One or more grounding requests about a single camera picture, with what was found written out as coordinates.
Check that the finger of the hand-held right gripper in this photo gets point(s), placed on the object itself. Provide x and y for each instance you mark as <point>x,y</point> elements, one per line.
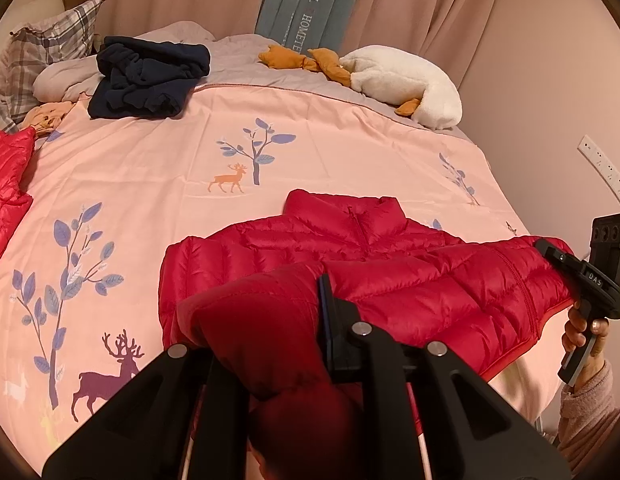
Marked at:
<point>557,255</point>

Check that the red puffer jacket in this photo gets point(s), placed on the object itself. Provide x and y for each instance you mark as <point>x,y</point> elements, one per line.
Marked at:
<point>389,280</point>

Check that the grey bed sheet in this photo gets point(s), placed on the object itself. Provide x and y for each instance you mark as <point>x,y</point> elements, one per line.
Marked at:
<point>240,60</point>

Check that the plaid pillow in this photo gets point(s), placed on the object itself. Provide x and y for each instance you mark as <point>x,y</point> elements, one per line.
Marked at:
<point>50,40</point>

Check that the tan teddy plush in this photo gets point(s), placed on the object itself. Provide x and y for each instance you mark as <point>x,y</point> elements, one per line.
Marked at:
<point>47,117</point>

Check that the white goose plush toy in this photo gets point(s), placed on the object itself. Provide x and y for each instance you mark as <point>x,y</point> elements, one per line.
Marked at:
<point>404,80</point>

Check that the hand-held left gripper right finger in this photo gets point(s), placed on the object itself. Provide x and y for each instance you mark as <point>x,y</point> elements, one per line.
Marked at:
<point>335,330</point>

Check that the blue-grey curtain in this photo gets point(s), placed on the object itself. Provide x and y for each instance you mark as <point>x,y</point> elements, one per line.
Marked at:
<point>315,5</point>

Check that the white wall power strip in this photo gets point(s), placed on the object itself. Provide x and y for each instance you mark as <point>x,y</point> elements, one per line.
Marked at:
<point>602,162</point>

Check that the beige headboard cushion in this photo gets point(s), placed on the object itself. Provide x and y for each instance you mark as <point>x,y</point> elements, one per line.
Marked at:
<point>50,7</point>

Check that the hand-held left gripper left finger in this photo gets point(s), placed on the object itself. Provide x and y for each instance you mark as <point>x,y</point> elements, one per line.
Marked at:
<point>155,400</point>

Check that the pink deer-print blanket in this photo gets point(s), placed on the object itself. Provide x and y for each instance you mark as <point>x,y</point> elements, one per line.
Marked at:
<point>165,170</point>

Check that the pink folded puffer jacket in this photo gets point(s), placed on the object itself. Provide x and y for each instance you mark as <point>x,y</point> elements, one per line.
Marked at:
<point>7,180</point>

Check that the person's right hand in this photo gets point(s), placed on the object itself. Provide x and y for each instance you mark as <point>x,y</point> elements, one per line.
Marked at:
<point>572,332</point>

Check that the navy crumpled garment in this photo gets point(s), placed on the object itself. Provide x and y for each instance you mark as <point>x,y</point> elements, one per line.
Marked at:
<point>150,75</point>

